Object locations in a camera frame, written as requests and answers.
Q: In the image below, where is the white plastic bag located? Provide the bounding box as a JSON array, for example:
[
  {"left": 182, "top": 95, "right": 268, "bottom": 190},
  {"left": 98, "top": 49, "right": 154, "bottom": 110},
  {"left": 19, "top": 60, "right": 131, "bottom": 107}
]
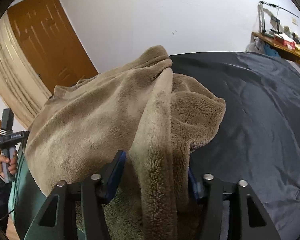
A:
[{"left": 245, "top": 37, "right": 265, "bottom": 54}]

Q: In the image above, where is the beige pleated curtain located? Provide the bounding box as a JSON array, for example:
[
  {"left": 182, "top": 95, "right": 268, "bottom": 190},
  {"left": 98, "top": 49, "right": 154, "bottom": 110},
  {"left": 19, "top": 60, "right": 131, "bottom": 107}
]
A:
[{"left": 0, "top": 13, "right": 52, "bottom": 128}]

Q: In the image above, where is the brown fleece sweater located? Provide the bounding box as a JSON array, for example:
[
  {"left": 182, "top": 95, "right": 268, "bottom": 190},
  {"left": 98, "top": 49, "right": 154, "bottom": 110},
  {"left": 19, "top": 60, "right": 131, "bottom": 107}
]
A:
[{"left": 25, "top": 46, "right": 226, "bottom": 239}]

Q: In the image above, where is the red box on desk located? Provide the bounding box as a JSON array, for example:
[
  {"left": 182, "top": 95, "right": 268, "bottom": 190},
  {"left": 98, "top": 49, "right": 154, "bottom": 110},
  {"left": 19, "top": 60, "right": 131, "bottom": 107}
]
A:
[{"left": 274, "top": 34, "right": 295, "bottom": 49}]

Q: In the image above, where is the person's left hand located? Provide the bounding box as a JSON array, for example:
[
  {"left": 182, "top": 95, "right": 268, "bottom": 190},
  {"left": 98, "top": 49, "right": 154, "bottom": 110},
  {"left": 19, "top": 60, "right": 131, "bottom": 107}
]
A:
[{"left": 0, "top": 149, "right": 19, "bottom": 179}]

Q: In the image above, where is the brown wooden door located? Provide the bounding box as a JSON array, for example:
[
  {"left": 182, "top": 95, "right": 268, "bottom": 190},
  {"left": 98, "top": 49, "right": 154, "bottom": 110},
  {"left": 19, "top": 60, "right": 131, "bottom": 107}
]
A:
[{"left": 7, "top": 0, "right": 98, "bottom": 92}]

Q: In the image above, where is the wooden desk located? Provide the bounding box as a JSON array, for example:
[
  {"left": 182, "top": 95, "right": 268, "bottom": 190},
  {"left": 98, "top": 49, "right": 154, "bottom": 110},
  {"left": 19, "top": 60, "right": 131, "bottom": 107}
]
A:
[{"left": 251, "top": 31, "right": 300, "bottom": 65}]

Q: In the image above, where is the blue bin under desk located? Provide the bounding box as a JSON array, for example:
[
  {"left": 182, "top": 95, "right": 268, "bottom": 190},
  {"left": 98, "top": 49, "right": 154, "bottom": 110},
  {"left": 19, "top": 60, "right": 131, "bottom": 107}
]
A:
[{"left": 263, "top": 43, "right": 280, "bottom": 57}]

